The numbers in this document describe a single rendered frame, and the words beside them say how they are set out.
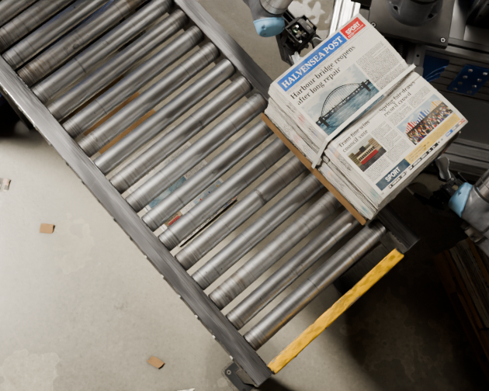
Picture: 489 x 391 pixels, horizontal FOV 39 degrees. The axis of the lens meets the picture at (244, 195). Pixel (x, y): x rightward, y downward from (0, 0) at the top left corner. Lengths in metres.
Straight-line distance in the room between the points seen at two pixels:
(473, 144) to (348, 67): 1.00
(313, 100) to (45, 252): 1.34
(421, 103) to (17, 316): 1.60
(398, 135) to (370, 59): 0.20
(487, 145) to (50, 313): 1.64
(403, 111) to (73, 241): 1.40
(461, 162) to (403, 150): 0.94
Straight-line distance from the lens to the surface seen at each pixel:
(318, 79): 1.62
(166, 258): 1.72
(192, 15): 1.95
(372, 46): 1.69
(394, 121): 1.62
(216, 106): 1.83
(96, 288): 2.55
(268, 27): 1.78
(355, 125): 1.60
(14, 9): 2.04
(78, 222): 2.61
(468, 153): 2.54
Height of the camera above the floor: 2.49
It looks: 75 degrees down
